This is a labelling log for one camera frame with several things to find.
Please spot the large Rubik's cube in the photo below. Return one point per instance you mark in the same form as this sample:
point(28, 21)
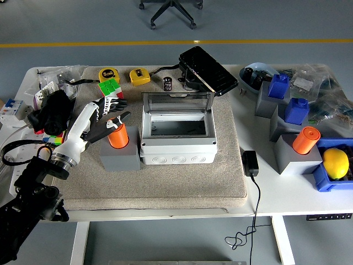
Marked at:
point(109, 87)

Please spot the black cloth bundle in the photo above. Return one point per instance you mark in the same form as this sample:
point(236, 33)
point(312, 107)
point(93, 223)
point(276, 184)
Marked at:
point(55, 113)

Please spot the clear bags of small parts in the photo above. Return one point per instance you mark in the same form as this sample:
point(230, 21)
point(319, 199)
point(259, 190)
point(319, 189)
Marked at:
point(49, 76)

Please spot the white table leg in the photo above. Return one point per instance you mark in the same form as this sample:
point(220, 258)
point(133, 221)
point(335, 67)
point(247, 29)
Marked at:
point(80, 243)
point(284, 243)

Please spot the blue plastic block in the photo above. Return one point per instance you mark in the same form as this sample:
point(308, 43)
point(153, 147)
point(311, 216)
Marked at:
point(278, 87)
point(296, 111)

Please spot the orange cylinder battery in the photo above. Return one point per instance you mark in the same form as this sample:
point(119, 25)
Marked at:
point(118, 138)
point(304, 140)

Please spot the grey-brown mat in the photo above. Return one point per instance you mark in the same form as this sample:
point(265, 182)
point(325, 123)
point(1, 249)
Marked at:
point(165, 187)

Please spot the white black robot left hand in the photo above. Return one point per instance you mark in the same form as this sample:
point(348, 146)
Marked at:
point(74, 132)

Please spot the black component in bowl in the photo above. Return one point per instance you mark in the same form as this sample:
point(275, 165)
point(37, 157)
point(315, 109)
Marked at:
point(260, 78)

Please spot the blue plastic bin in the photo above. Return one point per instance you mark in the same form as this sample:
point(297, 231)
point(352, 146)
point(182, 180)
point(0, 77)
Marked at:
point(322, 182)

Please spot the black glossy case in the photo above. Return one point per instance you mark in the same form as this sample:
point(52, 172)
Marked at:
point(207, 69)

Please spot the grey block with round hole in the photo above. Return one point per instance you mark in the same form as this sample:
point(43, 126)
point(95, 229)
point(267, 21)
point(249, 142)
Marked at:
point(121, 160)

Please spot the grey junction box clear lid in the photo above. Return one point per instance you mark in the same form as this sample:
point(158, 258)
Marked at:
point(179, 154)

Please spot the black office chair base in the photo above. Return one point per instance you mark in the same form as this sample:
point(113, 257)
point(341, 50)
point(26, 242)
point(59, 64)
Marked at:
point(172, 9)

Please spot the clear bags of components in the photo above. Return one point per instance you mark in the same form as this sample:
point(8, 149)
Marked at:
point(328, 94)

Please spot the yellow tape measure 5m label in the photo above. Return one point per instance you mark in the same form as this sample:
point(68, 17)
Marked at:
point(109, 74)

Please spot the black capacitor in bowl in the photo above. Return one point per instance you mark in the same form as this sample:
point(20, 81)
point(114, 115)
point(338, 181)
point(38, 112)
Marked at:
point(248, 73)

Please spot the white blue circuit breaker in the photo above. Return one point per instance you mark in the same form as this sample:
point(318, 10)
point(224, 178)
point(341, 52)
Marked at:
point(11, 109)

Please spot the light blue bowl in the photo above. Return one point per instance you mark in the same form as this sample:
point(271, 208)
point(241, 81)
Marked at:
point(256, 66)

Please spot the small Rubik's cube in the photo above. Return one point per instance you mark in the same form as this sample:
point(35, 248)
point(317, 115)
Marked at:
point(56, 140)

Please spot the grey block holder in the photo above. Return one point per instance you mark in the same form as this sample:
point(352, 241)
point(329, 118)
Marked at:
point(264, 106)
point(278, 129)
point(292, 163)

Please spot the black power adapter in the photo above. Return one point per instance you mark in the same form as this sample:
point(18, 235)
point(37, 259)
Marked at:
point(250, 163)

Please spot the yellow tape measure black label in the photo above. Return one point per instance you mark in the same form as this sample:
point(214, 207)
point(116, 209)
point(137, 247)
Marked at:
point(140, 77)

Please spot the black capacitor cylinder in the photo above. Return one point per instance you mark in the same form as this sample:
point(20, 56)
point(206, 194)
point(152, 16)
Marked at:
point(167, 84)

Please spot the black table control panel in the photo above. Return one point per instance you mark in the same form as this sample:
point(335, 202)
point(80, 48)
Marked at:
point(328, 217)

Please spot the yellow lemon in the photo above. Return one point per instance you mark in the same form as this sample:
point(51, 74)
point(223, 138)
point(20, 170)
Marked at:
point(335, 163)

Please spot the white socket block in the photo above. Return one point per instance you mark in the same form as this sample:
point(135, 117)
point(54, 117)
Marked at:
point(27, 111)

